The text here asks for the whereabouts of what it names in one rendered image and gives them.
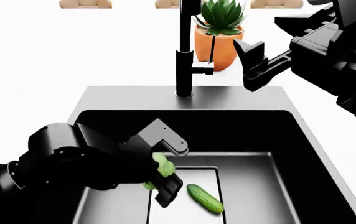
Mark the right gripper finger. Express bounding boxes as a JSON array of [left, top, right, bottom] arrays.
[[233, 38, 271, 71], [242, 49, 293, 93]]

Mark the thin black faucet lever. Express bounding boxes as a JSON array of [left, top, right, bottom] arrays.
[[209, 34, 218, 64]]

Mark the light green leafy vegetable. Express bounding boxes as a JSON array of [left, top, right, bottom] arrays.
[[143, 151, 177, 190]]

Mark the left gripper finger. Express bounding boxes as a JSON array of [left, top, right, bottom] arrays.
[[152, 171, 184, 209], [135, 118, 190, 157]]

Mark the green succulent plant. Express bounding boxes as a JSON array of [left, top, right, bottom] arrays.
[[192, 0, 248, 36]]

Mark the beige chair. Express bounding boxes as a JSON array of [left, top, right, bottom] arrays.
[[154, 0, 182, 9], [250, 0, 304, 9], [59, 0, 113, 9]]

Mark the green cucumber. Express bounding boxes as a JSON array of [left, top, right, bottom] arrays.
[[186, 183, 225, 214]]

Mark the black tall sink faucet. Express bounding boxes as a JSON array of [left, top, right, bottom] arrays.
[[174, 0, 215, 99]]

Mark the orange terracotta plant pot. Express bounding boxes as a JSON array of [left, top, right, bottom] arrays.
[[194, 24, 245, 72]]

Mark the dark grey kitchen sink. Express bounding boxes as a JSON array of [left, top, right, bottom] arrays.
[[67, 85, 356, 224]]

